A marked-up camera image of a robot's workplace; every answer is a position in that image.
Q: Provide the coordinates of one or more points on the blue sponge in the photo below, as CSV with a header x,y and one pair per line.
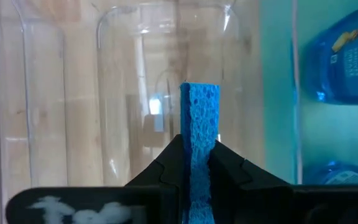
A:
x,y
200,112

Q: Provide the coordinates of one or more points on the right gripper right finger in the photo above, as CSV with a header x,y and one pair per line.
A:
x,y
238,180

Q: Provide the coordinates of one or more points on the teal plastic bin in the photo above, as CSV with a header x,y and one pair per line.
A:
x,y
278,93

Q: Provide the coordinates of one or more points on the blue dish soap bottle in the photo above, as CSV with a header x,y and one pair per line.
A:
x,y
343,62
343,175

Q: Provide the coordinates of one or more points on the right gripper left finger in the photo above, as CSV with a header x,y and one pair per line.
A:
x,y
166,168

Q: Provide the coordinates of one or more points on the clear plastic bin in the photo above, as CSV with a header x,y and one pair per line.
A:
x,y
129,93
42,93

